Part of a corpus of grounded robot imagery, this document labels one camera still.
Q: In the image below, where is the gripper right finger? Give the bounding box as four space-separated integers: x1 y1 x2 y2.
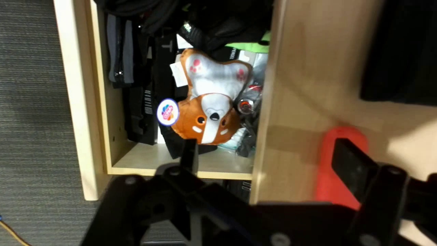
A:
331 138 437 246

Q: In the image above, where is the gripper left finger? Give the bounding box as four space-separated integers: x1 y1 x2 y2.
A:
80 138 255 246

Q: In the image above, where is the light wooden drawer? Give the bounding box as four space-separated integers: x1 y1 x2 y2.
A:
53 0 275 202

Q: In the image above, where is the brown and white plush dog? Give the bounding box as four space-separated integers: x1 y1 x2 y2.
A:
156 48 255 146

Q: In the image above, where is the red flat object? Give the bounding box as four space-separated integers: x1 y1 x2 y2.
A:
314 126 370 211

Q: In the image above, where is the heap of black clothes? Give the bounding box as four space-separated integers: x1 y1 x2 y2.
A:
94 0 273 159

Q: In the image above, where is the black bag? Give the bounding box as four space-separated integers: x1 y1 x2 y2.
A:
360 0 437 106

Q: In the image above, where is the heap of clear plastic bags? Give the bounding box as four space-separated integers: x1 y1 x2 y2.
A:
218 50 268 158

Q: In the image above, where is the green cloth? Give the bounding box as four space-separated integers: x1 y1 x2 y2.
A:
225 31 272 54

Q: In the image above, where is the yellow cable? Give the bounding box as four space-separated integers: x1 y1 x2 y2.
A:
0 219 32 246

